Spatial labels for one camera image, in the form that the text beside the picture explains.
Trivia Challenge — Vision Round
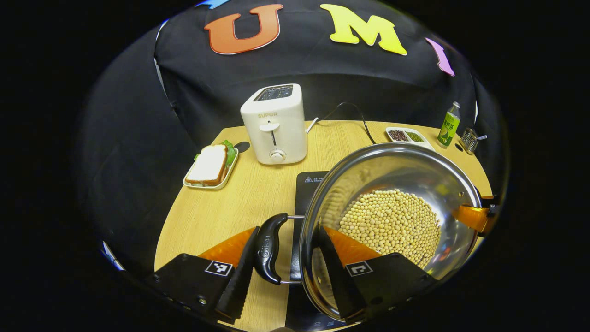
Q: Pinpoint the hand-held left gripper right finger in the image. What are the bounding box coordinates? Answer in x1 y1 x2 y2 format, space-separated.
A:
316 226 438 323

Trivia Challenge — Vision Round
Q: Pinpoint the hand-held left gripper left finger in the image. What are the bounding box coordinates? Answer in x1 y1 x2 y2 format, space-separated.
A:
147 226 260 323

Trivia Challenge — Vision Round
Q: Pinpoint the stainless steel pot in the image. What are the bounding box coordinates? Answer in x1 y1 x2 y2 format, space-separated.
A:
254 142 483 322

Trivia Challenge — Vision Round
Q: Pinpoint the black induction cooktop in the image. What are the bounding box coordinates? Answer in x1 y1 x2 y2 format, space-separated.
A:
284 171 351 332

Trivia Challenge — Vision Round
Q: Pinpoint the pile of soybeans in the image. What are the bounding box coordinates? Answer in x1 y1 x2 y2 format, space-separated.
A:
339 189 442 269

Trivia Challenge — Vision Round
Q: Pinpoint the green label drink bottle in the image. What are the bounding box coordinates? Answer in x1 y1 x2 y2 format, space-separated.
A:
437 101 461 149

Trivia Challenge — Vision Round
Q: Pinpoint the white divided bean tray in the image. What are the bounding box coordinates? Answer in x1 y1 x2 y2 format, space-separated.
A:
385 127 435 150

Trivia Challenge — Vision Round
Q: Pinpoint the white sandwich plate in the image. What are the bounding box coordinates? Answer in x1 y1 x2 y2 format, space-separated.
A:
183 147 239 190

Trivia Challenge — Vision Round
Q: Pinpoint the sandwich with lettuce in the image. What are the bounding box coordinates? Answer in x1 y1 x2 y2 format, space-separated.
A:
186 141 237 187

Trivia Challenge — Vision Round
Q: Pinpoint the white printed panel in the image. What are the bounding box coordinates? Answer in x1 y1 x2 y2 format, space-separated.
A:
101 241 126 272

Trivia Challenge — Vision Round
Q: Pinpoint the white toaster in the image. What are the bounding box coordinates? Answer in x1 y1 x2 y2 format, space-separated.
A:
240 83 308 165

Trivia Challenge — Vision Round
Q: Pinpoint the metal wire utensil holder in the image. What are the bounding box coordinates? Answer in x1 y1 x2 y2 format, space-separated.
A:
461 128 480 154

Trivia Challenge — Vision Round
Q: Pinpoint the black power cable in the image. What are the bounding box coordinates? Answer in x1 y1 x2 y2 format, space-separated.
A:
317 101 377 145

